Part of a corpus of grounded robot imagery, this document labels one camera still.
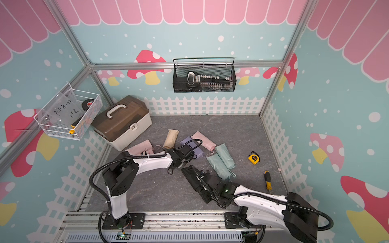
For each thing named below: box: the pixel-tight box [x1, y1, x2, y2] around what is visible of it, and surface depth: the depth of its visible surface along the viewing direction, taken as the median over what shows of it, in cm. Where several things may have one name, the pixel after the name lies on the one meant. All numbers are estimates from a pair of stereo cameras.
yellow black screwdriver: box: [263, 170, 272, 194], surface depth 89 cm
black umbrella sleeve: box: [180, 165, 216, 204], surface depth 73 cm
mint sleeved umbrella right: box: [214, 142, 236, 170], surface depth 96 cm
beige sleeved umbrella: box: [162, 128, 180, 149], surface depth 105 cm
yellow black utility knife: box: [68, 114, 85, 135], surface depth 65 cm
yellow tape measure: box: [247, 150, 261, 166], surface depth 96 cm
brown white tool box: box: [91, 95, 153, 152], surface depth 97 cm
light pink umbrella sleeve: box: [124, 139, 154, 156], surface depth 101 cm
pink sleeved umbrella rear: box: [190, 130, 217, 154], surface depth 104 cm
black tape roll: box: [81, 98, 95, 112], surface depth 81 cm
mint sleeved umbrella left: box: [205, 153, 232, 181], surface depth 91 cm
